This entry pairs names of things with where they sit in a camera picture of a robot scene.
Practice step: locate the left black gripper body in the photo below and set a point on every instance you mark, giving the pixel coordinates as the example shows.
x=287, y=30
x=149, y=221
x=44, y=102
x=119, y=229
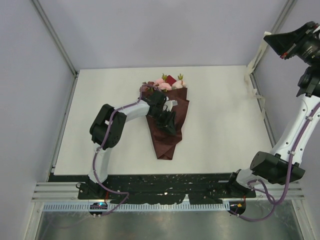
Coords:
x=161, y=116

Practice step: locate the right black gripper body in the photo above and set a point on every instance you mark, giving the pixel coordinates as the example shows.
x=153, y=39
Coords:
x=307, y=47

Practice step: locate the red wrapping paper sheet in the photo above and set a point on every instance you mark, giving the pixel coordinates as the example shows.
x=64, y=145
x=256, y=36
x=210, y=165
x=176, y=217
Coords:
x=164, y=144

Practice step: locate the dusty pink flower stem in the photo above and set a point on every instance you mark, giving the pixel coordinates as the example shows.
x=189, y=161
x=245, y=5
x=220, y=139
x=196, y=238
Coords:
x=148, y=86

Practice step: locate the cream ribbon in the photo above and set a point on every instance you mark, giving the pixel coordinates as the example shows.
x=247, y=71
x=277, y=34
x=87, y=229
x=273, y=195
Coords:
x=250, y=77

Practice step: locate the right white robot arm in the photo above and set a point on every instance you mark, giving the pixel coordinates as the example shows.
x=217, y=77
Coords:
x=282, y=164

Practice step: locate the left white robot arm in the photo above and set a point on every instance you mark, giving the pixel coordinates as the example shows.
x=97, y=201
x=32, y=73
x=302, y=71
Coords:
x=107, y=128

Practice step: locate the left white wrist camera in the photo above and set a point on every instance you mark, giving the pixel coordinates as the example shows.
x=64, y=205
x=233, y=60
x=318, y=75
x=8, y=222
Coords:
x=170, y=104

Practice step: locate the right aluminium corner post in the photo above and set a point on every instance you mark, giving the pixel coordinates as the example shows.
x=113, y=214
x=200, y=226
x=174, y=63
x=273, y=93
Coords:
x=280, y=20

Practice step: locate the aluminium corner post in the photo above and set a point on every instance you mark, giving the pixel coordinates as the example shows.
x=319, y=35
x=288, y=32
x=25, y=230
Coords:
x=280, y=20
x=53, y=34

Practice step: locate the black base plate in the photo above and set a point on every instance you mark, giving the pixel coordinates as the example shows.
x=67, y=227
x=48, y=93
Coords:
x=163, y=189

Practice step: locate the white slotted cable duct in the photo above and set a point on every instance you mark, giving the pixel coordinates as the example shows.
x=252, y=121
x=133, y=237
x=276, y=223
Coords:
x=101, y=207

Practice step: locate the left aluminium corner post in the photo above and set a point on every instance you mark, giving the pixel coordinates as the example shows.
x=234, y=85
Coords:
x=53, y=34

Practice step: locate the aluminium frame rail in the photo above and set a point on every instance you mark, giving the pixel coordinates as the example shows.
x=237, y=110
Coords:
x=70, y=191

